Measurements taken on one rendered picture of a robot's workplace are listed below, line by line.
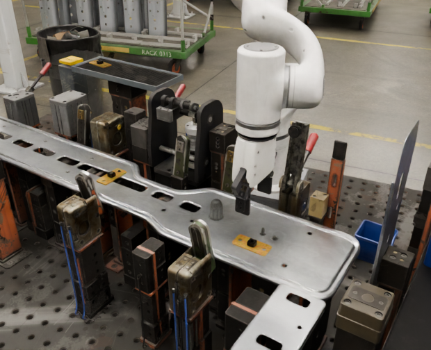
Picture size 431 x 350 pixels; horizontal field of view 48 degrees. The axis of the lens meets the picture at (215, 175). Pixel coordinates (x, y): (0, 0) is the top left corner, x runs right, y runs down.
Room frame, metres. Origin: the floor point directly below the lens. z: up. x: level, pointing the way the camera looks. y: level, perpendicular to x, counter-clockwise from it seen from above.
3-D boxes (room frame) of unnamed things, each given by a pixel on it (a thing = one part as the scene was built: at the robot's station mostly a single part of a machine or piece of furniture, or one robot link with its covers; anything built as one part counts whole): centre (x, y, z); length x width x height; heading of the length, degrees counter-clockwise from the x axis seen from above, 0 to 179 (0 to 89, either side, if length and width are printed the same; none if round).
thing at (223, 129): (1.18, -0.02, 0.91); 0.07 x 0.05 x 0.42; 147
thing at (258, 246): (0.83, -0.08, 1.01); 0.08 x 0.04 x 0.01; 57
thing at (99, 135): (1.34, 0.33, 0.89); 0.13 x 0.11 x 0.38; 147
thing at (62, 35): (3.82, 1.16, 0.36); 0.54 x 0.50 x 0.73; 156
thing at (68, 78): (1.67, 0.51, 0.92); 0.08 x 0.08 x 0.44; 57
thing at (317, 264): (1.13, 0.30, 1.00); 1.38 x 0.22 x 0.02; 57
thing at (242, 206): (0.78, -0.05, 1.15); 0.03 x 0.03 x 0.07; 57
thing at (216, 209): (0.94, 0.00, 1.02); 0.03 x 0.03 x 0.07
